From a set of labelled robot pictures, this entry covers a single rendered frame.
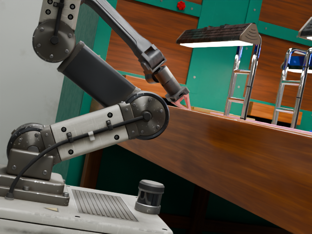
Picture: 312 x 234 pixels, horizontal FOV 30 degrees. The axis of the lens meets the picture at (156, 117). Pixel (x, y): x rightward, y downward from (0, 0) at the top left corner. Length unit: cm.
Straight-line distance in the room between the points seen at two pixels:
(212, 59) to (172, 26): 26
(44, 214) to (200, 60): 168
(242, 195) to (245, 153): 9
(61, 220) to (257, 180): 45
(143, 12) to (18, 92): 237
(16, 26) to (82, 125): 354
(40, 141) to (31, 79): 350
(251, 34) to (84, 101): 93
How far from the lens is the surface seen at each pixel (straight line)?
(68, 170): 276
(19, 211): 136
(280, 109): 258
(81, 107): 270
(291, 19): 314
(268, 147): 125
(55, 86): 498
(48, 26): 148
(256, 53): 237
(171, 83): 219
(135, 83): 270
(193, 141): 158
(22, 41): 498
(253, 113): 296
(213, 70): 292
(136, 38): 218
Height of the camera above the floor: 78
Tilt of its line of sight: 2 degrees down
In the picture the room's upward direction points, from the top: 11 degrees clockwise
